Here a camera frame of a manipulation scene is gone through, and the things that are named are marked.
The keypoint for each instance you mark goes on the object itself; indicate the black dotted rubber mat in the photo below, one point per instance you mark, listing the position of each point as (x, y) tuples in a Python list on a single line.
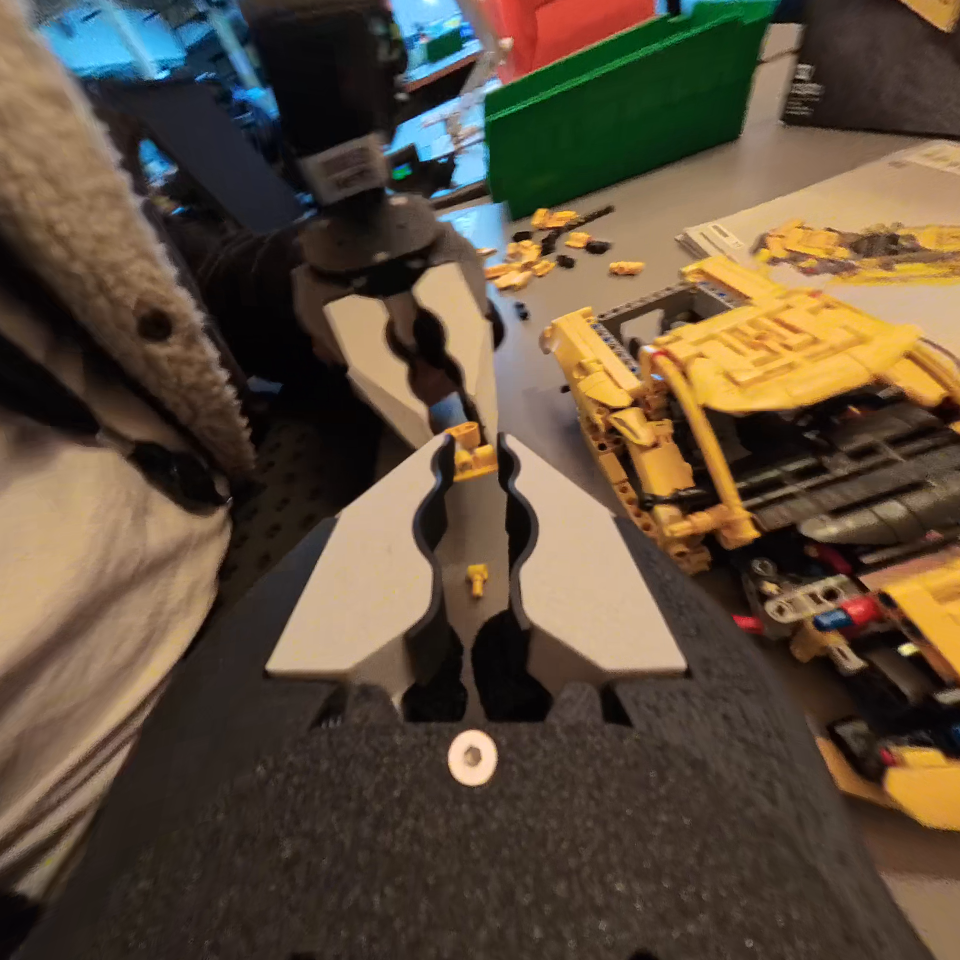
[(300, 510)]

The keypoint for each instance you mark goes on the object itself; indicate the green plastic bin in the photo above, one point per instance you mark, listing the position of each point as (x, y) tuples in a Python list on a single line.
[(615, 112)]

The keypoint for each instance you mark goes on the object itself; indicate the black toy car set box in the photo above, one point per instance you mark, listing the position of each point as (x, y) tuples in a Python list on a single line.
[(877, 67)]

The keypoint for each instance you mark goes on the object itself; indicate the yellow brick model car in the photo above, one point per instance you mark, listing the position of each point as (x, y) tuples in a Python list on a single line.
[(750, 352)]

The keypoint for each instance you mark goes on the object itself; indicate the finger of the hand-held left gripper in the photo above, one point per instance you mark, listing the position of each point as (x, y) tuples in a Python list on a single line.
[(465, 322), (367, 352)]

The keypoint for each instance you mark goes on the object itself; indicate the black brick axle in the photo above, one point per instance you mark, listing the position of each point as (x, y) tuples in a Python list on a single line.
[(596, 215)]

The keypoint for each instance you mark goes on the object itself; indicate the pile of small yellow bricks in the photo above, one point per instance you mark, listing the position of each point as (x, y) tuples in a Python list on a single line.
[(525, 262)]

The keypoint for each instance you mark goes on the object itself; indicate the wooden document stand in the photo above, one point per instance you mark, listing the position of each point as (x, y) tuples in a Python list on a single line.
[(472, 97)]

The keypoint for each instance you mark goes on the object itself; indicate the yellow brick hood panel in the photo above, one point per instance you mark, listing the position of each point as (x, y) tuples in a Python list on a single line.
[(922, 615)]

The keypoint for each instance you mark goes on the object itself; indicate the person's left forearm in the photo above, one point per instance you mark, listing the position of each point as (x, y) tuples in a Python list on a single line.
[(247, 300)]

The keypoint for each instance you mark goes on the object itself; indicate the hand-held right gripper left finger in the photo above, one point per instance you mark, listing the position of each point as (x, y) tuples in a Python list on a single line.
[(345, 600)]

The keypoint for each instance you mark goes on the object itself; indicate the orange plastic tote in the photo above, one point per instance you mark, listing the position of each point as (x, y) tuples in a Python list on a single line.
[(577, 30)]

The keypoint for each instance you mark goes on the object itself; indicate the instruction booklet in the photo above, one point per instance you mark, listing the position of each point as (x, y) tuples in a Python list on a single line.
[(847, 210)]

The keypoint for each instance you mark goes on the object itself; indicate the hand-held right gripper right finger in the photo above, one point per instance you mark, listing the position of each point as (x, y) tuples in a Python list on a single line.
[(600, 600)]

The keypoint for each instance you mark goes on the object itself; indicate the black office chair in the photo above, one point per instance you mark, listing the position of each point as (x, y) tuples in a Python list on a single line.
[(217, 157)]

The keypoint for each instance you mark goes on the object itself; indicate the black device green lights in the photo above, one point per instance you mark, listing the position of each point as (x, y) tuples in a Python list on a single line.
[(403, 172)]

